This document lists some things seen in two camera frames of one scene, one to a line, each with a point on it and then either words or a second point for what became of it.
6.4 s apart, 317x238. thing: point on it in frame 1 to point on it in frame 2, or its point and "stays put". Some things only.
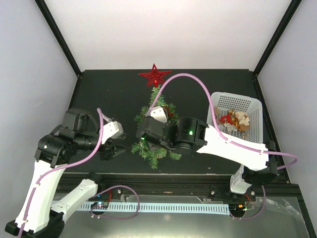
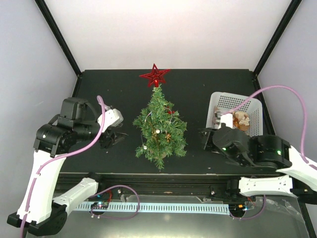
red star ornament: (156, 77) stays put
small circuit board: (101, 205) stays put
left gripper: (107, 151) to (108, 140)
